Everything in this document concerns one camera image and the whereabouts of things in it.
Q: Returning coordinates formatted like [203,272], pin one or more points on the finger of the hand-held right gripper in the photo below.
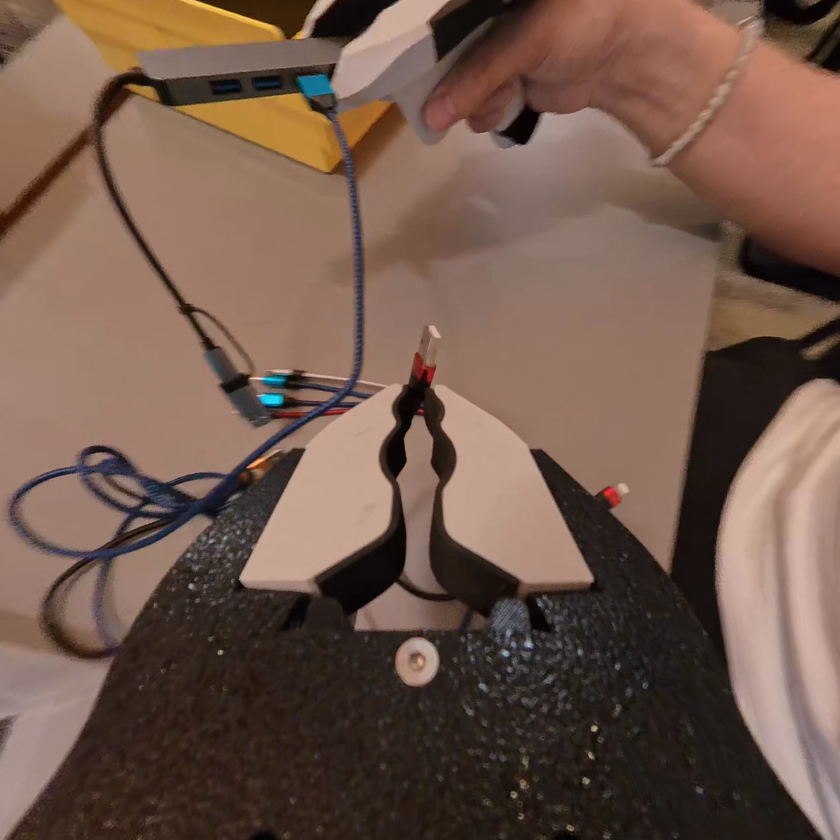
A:
[317,19]
[380,65]

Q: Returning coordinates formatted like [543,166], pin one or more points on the black office chair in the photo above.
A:
[787,275]

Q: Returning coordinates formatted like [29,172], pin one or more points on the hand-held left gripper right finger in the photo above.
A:
[512,518]

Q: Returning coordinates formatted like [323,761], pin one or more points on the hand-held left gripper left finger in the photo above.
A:
[328,518]

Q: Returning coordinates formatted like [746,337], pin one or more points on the person's right hand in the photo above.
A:
[590,59]

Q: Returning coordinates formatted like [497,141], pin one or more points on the yellow plastic bin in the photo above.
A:
[275,131]

